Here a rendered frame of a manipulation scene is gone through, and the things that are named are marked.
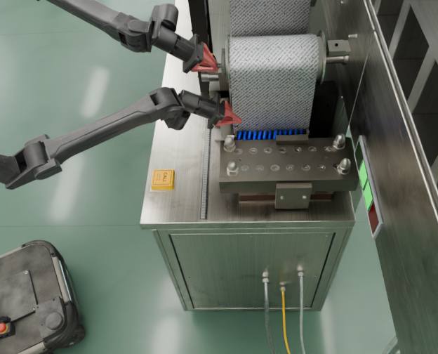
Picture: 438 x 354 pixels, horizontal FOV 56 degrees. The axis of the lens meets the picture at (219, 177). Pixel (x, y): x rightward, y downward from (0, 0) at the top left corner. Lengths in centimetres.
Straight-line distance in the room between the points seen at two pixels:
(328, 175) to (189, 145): 51
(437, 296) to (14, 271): 187
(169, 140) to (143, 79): 175
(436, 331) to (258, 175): 66
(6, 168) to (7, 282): 107
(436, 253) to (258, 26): 90
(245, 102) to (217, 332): 121
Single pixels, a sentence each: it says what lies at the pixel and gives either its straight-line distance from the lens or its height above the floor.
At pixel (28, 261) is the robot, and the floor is 24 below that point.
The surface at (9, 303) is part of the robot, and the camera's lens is 213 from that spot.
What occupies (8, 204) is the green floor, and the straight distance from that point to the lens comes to 278.
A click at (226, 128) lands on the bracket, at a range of 143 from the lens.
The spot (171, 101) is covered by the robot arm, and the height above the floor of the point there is 122.
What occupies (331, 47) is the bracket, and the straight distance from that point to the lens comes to 121.
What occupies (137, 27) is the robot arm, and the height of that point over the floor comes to 139.
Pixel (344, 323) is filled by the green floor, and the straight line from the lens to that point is 213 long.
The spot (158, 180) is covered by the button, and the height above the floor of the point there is 92.
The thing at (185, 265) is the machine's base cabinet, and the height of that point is 59.
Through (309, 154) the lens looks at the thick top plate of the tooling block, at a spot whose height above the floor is 103.
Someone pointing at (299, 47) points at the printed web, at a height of 131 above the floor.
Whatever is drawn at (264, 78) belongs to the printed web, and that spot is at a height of 124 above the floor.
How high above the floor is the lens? 199
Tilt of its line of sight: 53 degrees down
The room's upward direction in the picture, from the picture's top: 6 degrees counter-clockwise
